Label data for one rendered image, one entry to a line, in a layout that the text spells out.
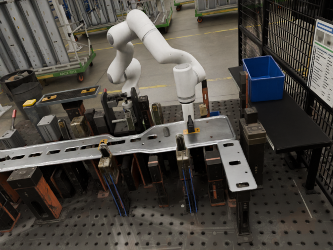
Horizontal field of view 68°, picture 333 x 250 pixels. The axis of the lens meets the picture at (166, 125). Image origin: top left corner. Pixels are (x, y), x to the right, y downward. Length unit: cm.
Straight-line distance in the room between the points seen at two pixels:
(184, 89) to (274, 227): 72
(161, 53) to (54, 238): 104
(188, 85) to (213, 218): 63
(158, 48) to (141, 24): 14
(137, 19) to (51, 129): 76
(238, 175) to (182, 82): 44
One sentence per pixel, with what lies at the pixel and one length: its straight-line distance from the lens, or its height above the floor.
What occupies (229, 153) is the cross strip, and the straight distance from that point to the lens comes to 112.
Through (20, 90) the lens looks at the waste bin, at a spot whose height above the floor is 56.
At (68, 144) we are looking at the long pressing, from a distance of 146.
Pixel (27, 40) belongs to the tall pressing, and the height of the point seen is 87.
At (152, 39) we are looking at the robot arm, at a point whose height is 145.
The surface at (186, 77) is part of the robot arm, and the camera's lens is 108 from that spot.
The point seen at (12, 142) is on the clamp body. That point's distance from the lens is 169.
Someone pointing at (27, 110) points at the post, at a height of 112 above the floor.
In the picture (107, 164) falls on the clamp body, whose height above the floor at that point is 104.
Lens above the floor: 174
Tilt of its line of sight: 33 degrees down
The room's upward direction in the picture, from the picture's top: 12 degrees counter-clockwise
